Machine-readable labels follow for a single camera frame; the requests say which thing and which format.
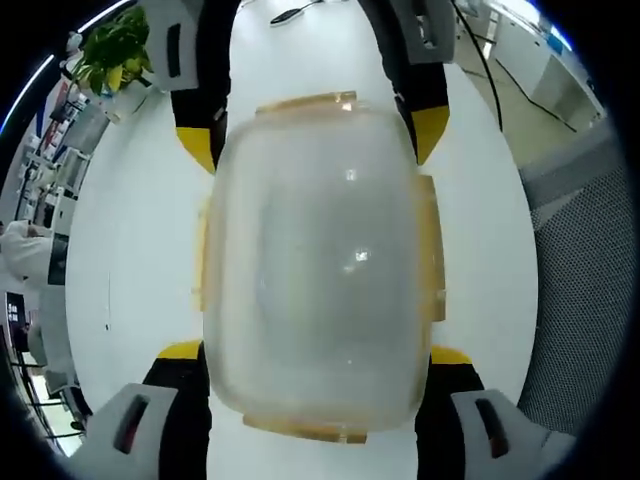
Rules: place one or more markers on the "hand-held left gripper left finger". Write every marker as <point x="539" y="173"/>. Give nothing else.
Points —
<point x="120" y="430"/>

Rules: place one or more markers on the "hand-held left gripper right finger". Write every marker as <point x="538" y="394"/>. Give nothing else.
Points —
<point x="475" y="435"/>

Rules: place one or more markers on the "clear container with yellow buckles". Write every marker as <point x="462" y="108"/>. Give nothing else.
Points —
<point x="315" y="260"/>

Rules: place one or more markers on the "green potted plant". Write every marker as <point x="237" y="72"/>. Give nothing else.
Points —
<point x="115" y="50"/>

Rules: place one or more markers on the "white plant pot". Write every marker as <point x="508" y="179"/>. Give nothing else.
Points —
<point x="122" y="102"/>

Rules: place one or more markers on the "black elongated tool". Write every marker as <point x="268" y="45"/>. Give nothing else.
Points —
<point x="292" y="14"/>

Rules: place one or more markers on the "grey translucent office chair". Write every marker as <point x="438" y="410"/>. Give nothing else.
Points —
<point x="85" y="130"/>

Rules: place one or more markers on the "white cabinet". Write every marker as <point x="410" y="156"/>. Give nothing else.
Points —
<point x="570" y="85"/>

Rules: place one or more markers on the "white office chair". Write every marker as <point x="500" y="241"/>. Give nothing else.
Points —
<point x="75" y="167"/>

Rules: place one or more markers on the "long ceiling light strip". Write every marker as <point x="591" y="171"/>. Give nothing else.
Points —
<point x="25" y="95"/>

